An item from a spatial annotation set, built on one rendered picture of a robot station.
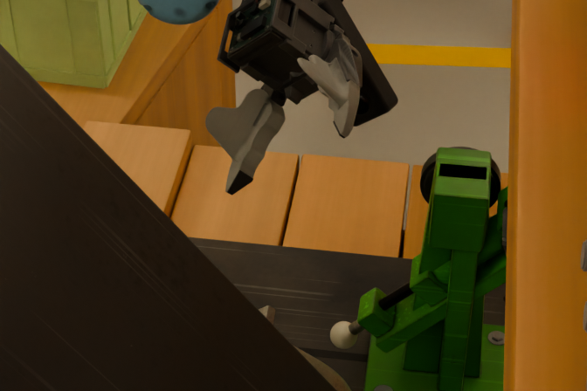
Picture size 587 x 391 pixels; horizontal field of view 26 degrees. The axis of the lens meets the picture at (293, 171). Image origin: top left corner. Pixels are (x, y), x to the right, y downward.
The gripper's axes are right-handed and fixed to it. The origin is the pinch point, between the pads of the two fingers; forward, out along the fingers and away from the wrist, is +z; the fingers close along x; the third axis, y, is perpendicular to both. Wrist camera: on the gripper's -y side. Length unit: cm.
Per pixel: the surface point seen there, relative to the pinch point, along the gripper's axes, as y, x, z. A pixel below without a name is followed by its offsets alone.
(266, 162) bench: -25, -39, -32
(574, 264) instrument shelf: 16, 41, 31
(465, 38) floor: -133, -114, -170
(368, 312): -22.2, -13.2, -1.6
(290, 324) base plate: -23.8, -27.1, -5.1
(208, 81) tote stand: -37, -78, -73
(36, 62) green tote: -6, -75, -54
